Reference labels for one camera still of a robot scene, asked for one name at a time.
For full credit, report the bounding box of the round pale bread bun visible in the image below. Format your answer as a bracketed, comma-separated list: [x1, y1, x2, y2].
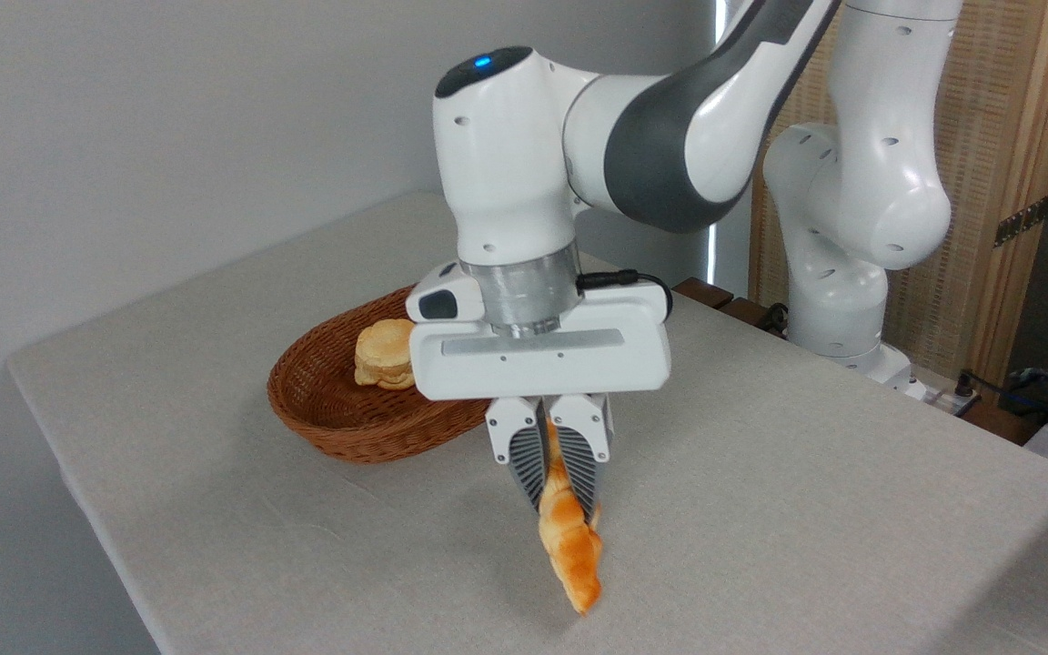
[354, 318, 417, 391]

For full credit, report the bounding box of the grey tablecloth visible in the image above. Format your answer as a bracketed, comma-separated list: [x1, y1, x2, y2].
[7, 191, 1048, 655]

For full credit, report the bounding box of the metal screen hinge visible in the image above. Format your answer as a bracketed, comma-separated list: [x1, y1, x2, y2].
[994, 196, 1048, 248]

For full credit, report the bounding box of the bright vertical light strip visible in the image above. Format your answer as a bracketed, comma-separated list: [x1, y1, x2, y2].
[706, 0, 728, 285]

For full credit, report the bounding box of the brown wicker basket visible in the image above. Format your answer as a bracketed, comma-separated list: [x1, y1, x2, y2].
[267, 286, 493, 465]

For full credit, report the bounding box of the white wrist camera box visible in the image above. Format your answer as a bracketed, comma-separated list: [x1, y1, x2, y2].
[406, 262, 489, 325]

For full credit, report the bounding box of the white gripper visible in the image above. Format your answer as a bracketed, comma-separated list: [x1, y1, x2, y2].
[408, 282, 673, 529]

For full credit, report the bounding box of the braided golden bread loaf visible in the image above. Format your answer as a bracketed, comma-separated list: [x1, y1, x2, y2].
[538, 418, 604, 617]

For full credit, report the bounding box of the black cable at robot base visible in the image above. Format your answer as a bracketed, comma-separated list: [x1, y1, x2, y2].
[954, 368, 1048, 421]

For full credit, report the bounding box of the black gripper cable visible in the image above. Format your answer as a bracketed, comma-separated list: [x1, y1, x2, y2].
[576, 269, 674, 324]

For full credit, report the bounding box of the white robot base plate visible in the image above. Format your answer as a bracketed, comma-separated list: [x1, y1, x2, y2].
[883, 359, 982, 419]

